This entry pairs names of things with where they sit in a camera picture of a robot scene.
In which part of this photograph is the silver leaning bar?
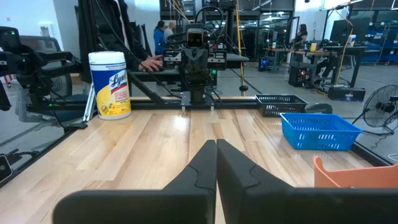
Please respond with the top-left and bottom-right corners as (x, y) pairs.
(82, 82), (98, 123)

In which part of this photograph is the black background monitor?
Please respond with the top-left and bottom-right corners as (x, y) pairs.
(329, 18), (371, 44)

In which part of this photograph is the black mesh basket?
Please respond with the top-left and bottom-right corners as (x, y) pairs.
(254, 94), (308, 118)

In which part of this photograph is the person's hand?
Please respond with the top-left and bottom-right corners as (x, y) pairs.
(139, 55), (164, 73)

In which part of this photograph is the yellow background cable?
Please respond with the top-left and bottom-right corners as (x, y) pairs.
(337, 17), (355, 85)

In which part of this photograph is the person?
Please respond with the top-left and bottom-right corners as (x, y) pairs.
(153, 20), (168, 56)
(164, 21), (177, 41)
(294, 24), (308, 50)
(77, 0), (164, 74)

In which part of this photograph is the black device with green light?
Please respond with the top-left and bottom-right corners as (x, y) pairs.
(0, 26), (81, 111)

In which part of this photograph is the wooden background table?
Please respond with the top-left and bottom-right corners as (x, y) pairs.
(264, 46), (324, 74)

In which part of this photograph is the black floor box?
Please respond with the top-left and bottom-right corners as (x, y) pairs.
(328, 86), (367, 103)

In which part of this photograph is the orange plastic bin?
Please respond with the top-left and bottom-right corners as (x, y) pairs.
(313, 156), (398, 189)

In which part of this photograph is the black background table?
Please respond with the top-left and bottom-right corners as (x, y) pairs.
(322, 45), (382, 88)

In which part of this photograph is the blue plastic bin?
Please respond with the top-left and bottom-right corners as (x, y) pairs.
(279, 113), (364, 151)

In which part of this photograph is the blue background rack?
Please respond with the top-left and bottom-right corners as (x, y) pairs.
(366, 21), (398, 63)

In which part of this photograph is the white canister with yellow label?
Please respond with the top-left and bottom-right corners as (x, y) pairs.
(88, 51), (132, 121)

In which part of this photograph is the black floor fan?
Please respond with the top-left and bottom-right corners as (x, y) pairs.
(353, 84), (398, 135)

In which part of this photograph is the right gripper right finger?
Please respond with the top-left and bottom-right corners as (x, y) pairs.
(216, 139), (398, 224)

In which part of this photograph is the black floor computer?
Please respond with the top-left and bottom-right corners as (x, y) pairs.
(288, 63), (312, 88)
(257, 57), (269, 72)

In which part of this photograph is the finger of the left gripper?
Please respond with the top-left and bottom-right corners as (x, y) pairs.
(182, 50), (195, 86)
(194, 50), (208, 86)

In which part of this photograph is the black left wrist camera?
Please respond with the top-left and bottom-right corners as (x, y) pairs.
(186, 27), (205, 49)

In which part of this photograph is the orange cable with black knob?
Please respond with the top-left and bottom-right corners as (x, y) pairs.
(234, 0), (249, 97)

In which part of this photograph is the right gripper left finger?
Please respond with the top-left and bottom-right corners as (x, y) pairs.
(52, 139), (217, 224)

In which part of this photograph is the black office chair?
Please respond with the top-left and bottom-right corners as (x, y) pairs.
(18, 35), (91, 124)

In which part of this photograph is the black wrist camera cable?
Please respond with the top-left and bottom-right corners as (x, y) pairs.
(166, 5), (225, 47)

